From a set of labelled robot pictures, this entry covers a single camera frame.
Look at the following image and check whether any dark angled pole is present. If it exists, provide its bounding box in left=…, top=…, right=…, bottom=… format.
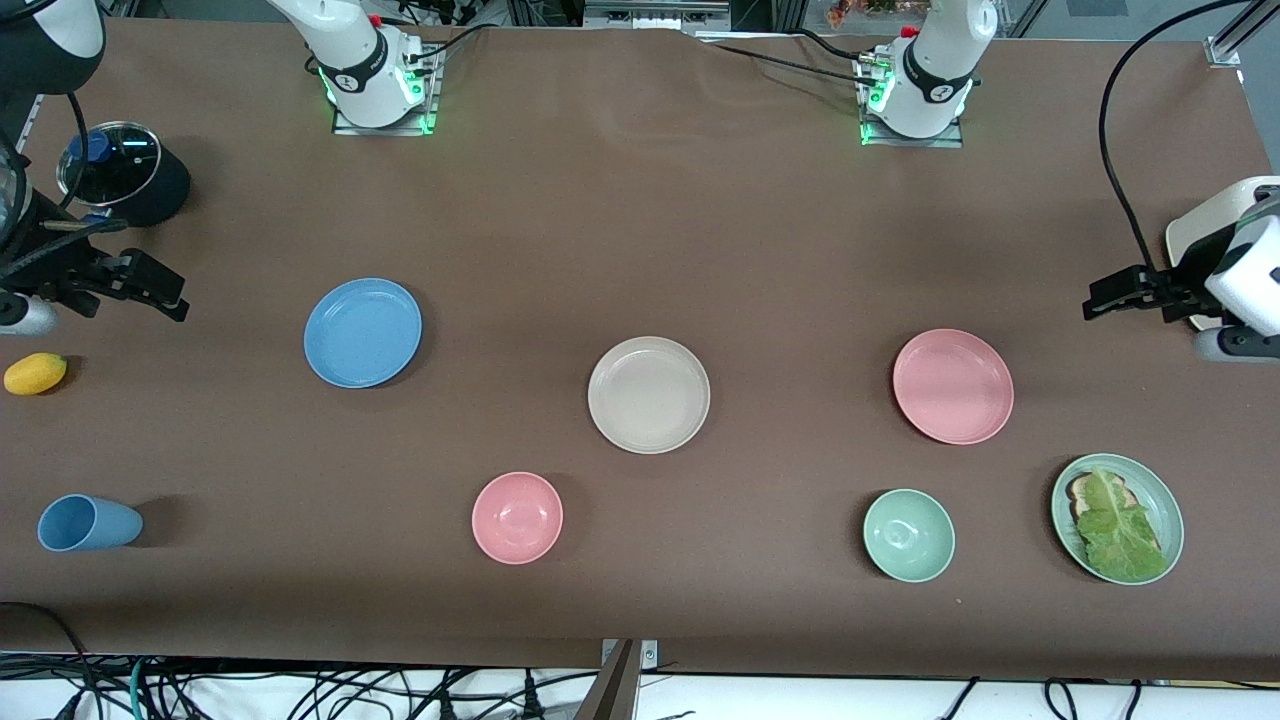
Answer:
left=573, top=640, right=641, bottom=720

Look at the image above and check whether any green lettuce leaf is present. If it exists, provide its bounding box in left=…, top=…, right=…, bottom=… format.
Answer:
left=1075, top=467, right=1166, bottom=581

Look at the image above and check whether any brown table cloth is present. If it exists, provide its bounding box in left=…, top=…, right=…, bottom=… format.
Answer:
left=0, top=18, right=1280, bottom=681

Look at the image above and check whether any beige shallow bowl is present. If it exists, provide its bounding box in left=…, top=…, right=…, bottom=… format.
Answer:
left=587, top=336, right=712, bottom=455

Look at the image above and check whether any thin black power cable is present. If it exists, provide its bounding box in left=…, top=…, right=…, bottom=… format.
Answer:
left=785, top=28, right=866, bottom=63
left=695, top=38, right=869, bottom=89

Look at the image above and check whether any black looping floor cable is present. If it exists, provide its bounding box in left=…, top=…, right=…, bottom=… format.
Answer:
left=0, top=600, right=96, bottom=720

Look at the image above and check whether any bread slice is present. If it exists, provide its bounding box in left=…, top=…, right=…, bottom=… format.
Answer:
left=1065, top=472, right=1136, bottom=521

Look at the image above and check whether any beige toaster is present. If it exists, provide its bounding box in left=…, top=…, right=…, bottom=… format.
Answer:
left=1165, top=175, right=1280, bottom=333

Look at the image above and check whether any blue shallow bowl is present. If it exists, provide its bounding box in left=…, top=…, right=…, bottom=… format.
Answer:
left=303, top=277, right=424, bottom=389

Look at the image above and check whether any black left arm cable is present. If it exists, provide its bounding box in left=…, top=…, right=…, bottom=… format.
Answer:
left=1098, top=0, right=1251, bottom=276

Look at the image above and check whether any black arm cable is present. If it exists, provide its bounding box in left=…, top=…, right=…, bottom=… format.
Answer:
left=60, top=92, right=86, bottom=206
left=1098, top=0, right=1251, bottom=276

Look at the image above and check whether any green deep bowl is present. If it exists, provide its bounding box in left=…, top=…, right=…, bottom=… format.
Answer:
left=863, top=488, right=956, bottom=584

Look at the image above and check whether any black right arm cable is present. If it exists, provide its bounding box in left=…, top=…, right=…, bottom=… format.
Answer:
left=60, top=92, right=86, bottom=206

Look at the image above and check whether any aluminium frame profile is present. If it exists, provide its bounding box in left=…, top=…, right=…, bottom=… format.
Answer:
left=1205, top=0, right=1280, bottom=69

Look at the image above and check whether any yellow lemon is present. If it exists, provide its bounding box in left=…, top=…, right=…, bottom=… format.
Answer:
left=3, top=352, right=69, bottom=396

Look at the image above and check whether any green plate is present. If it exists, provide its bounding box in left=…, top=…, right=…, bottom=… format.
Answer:
left=1050, top=453, right=1186, bottom=586

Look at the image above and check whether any pink shallow bowl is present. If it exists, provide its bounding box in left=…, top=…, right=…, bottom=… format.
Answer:
left=892, top=328, right=1015, bottom=446

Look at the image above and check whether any aluminium frame rail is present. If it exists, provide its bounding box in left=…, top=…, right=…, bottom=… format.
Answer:
left=583, top=0, right=731, bottom=33

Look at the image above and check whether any pink deep bowl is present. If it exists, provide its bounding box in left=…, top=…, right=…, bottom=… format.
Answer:
left=471, top=471, right=564, bottom=566

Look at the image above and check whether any blue plastic cup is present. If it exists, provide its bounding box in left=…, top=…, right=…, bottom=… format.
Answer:
left=37, top=494, right=144, bottom=553

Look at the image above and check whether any black pot with blue handle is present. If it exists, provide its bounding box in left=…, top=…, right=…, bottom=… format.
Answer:
left=78, top=140, right=193, bottom=229

